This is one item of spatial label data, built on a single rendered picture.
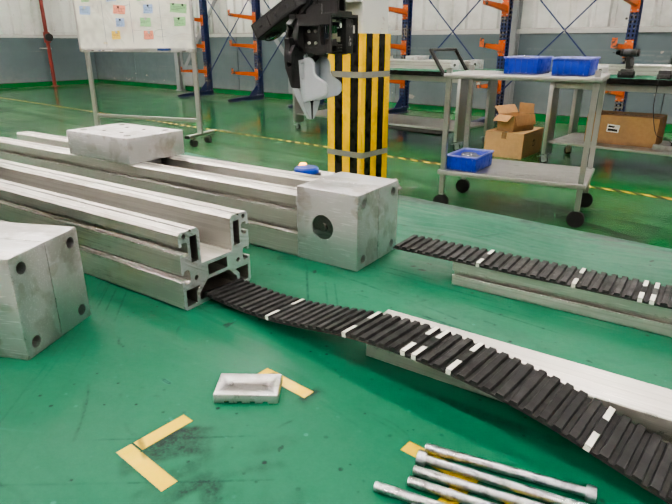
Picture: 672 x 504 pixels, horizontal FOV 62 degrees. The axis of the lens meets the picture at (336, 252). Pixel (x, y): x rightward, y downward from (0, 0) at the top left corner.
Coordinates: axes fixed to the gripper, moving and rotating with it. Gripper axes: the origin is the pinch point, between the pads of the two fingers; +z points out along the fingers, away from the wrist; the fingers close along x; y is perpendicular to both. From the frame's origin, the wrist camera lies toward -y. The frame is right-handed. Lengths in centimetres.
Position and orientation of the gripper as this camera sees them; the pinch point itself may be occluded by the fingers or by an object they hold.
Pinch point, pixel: (306, 110)
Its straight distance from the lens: 90.8
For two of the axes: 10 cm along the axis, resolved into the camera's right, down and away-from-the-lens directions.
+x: 5.7, -2.9, 7.7
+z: 0.0, 9.3, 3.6
